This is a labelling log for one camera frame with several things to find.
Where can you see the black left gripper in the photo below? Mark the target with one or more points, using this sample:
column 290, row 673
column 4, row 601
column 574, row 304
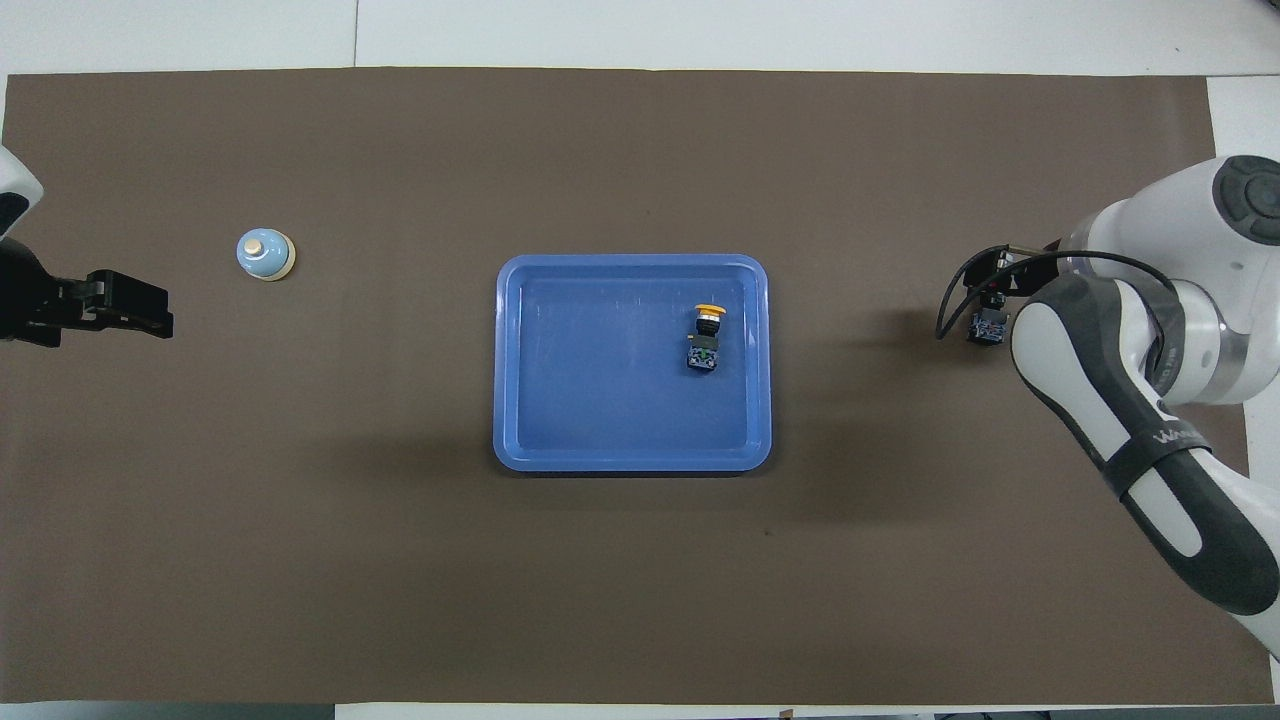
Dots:
column 30, row 300

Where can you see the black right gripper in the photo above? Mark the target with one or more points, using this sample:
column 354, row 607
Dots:
column 1015, row 268

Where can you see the red push button switch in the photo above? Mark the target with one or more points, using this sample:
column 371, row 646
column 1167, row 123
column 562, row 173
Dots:
column 990, row 328

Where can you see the light blue desk bell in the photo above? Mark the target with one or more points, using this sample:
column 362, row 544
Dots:
column 265, row 254

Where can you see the yellow push button switch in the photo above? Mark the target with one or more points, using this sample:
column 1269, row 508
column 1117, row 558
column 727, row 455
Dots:
column 705, row 345

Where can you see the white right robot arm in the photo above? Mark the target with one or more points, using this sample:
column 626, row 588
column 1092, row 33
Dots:
column 1150, row 330

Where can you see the blue plastic tray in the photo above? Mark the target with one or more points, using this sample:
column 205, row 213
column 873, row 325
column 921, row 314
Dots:
column 600, row 390

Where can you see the brown paper table mat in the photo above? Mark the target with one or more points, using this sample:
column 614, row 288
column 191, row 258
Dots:
column 640, row 580

